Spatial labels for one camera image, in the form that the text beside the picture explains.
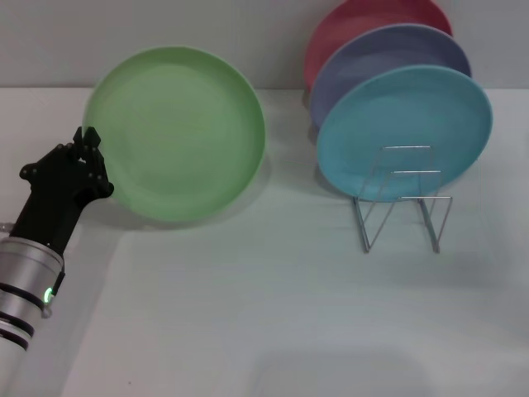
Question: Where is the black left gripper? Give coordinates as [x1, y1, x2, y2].
[7, 127, 115, 257]

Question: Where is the green round plate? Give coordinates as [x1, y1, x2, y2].
[82, 45, 266, 224]

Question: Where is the red round plate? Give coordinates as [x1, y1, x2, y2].
[303, 0, 454, 90]

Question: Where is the light blue round plate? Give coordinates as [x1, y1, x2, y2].
[316, 65, 493, 203]

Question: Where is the purple round plate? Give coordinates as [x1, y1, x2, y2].
[309, 23, 473, 132]

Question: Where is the silver wire plate rack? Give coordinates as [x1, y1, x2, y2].
[350, 144, 454, 254]

